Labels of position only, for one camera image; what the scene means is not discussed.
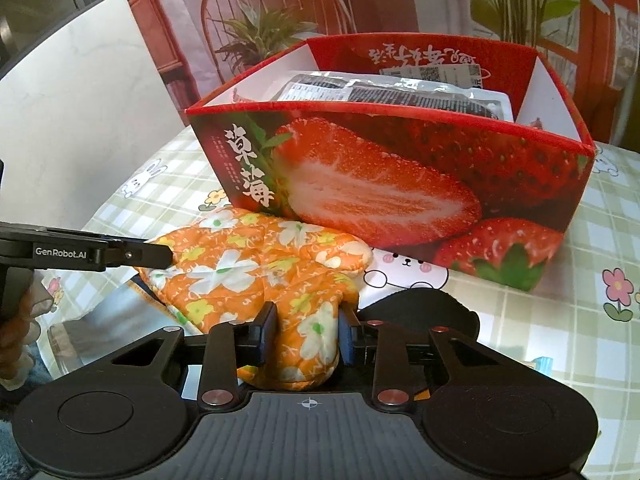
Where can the person's left hand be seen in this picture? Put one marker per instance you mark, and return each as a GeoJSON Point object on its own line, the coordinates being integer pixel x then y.
{"type": "Point", "coordinates": [17, 345]}

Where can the orange floral oven mitt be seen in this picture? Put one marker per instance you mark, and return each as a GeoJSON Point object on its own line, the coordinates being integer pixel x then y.
{"type": "Point", "coordinates": [240, 260]}

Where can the black silver-edged packet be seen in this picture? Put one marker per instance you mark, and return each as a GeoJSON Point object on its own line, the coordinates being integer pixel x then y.
{"type": "Point", "coordinates": [400, 95]}

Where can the checked bunny print tablecloth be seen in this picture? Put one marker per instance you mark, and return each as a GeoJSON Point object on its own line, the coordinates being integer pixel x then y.
{"type": "Point", "coordinates": [575, 240]}

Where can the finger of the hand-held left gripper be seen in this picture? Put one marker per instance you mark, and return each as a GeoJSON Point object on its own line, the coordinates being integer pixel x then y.
{"type": "Point", "coordinates": [145, 255]}

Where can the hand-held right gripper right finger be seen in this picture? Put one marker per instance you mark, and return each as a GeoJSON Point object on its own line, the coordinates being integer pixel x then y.
{"type": "Point", "coordinates": [345, 332]}

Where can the clear plastic bag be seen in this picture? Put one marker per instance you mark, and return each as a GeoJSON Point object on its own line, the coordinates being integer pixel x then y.
{"type": "Point", "coordinates": [100, 335]}

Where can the light blue cloth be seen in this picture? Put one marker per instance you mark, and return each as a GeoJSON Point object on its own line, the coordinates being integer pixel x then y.
{"type": "Point", "coordinates": [540, 365]}

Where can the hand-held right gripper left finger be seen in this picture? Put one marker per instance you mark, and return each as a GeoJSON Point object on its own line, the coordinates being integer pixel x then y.
{"type": "Point", "coordinates": [266, 332]}

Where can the red strawberry print cardboard box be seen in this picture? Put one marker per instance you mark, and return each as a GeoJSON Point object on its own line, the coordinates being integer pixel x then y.
{"type": "Point", "coordinates": [400, 170]}

